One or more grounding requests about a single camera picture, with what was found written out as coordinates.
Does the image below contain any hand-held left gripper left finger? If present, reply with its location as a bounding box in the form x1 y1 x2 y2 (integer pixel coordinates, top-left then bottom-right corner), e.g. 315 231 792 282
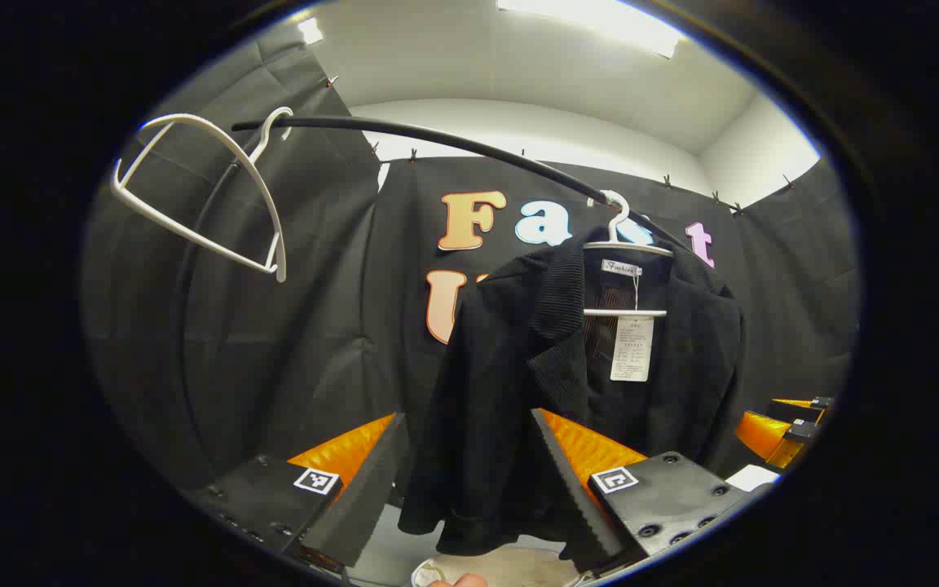
183 412 412 572

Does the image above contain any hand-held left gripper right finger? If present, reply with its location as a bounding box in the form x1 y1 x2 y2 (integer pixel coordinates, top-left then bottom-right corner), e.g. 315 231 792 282
530 408 774 576

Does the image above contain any black knit jacket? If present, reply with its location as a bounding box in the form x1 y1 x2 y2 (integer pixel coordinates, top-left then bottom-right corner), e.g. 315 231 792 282
398 227 747 559

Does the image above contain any white plastic clothes hanger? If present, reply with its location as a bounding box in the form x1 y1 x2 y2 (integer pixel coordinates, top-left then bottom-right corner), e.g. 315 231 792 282
582 189 674 319
111 106 295 284

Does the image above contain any black clothes rack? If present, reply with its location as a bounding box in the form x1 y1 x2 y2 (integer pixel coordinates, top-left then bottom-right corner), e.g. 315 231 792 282
172 114 692 457

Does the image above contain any white paper garment tag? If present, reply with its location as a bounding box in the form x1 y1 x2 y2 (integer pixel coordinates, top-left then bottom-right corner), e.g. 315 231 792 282
610 316 655 382

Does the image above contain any black backdrop cloth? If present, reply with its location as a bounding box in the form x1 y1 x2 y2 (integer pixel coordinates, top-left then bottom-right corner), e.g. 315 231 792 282
81 37 862 506

